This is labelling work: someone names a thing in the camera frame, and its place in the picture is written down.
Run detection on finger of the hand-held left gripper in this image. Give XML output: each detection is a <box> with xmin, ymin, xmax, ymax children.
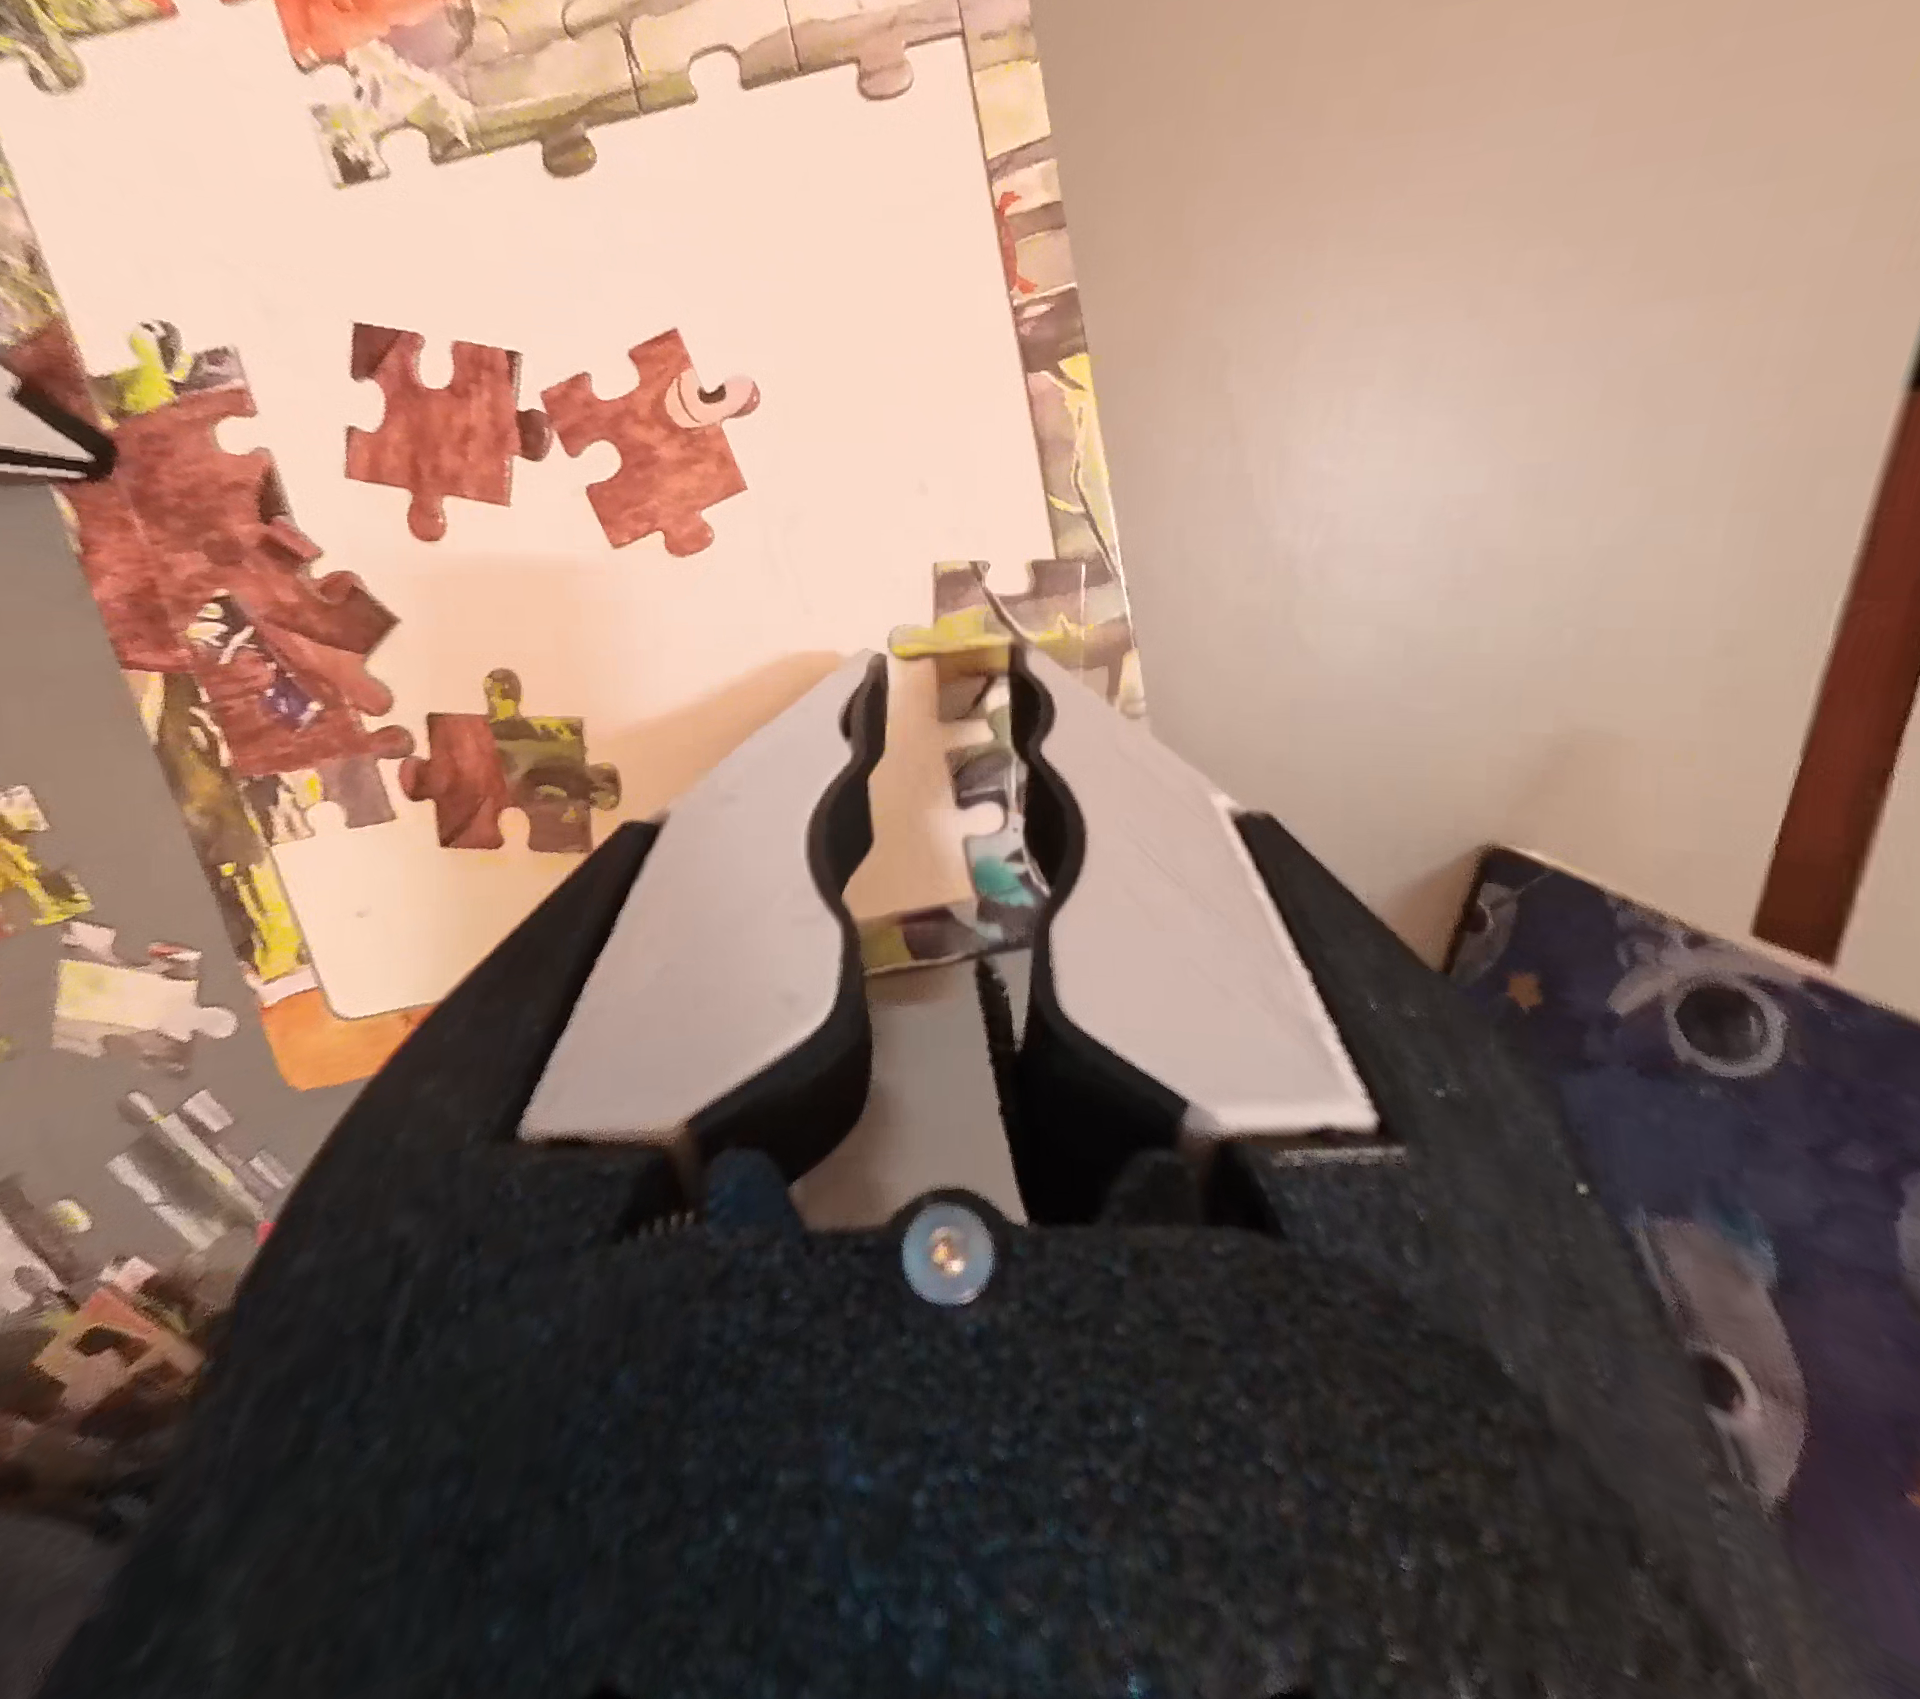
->
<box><xmin>0</xmin><ymin>369</ymin><xmax>117</xmax><ymax>486</ymax></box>

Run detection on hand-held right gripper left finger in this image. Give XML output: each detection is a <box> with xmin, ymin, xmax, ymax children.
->
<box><xmin>517</xmin><ymin>648</ymin><xmax>890</xmax><ymax>1195</ymax></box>

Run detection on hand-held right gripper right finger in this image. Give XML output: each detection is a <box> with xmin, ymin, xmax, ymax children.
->
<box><xmin>1000</xmin><ymin>648</ymin><xmax>1377</xmax><ymax>1153</ymax></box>

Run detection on assembled brown trunk pieces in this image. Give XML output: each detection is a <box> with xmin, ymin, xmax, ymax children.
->
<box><xmin>59</xmin><ymin>323</ymin><xmax>415</xmax><ymax>828</ymax></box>

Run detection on brown trunk puzzle piece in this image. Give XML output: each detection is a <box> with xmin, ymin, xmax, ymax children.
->
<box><xmin>189</xmin><ymin>556</ymin><xmax>411</xmax><ymax>778</ymax></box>

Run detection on green and grey puzzle piece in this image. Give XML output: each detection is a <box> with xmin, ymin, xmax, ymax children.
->
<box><xmin>890</xmin><ymin>556</ymin><xmax>1134</xmax><ymax>728</ymax></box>

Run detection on brown puzzle piece pink mark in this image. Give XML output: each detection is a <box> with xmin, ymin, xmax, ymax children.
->
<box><xmin>538</xmin><ymin>332</ymin><xmax>758</xmax><ymax>556</ymax></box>

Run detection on pile of puzzle pieces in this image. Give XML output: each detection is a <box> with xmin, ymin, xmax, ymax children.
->
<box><xmin>0</xmin><ymin>787</ymin><xmax>299</xmax><ymax>1430</ymax></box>

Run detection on pale grey-green puzzle piece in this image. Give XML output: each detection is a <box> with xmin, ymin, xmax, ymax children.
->
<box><xmin>449</xmin><ymin>0</ymin><xmax>636</xmax><ymax>180</ymax></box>

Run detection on lion puzzle tray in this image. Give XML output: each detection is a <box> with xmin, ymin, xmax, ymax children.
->
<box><xmin>0</xmin><ymin>0</ymin><xmax>1156</xmax><ymax>1091</ymax></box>

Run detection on grey desk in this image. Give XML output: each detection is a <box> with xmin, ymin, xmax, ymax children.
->
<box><xmin>0</xmin><ymin>0</ymin><xmax>1920</xmax><ymax>1699</ymax></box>

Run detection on grey teal corner puzzle piece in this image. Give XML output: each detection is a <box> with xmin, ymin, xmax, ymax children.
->
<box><xmin>950</xmin><ymin>740</ymin><xmax>1055</xmax><ymax>953</ymax></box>

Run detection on brown and green puzzle piece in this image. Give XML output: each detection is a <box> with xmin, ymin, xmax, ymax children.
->
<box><xmin>394</xmin><ymin>669</ymin><xmax>620</xmax><ymax>860</ymax></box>

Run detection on reddish brown puzzle piece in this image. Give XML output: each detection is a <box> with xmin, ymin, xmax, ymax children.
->
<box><xmin>346</xmin><ymin>323</ymin><xmax>553</xmax><ymax>544</ymax></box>

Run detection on white and green puzzle piece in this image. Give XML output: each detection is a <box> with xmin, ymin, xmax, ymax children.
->
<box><xmin>312</xmin><ymin>62</ymin><xmax>460</xmax><ymax>187</ymax></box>

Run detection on illustrated puzzle box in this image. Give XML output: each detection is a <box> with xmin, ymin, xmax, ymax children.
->
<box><xmin>1444</xmin><ymin>844</ymin><xmax>1920</xmax><ymax>1699</ymax></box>

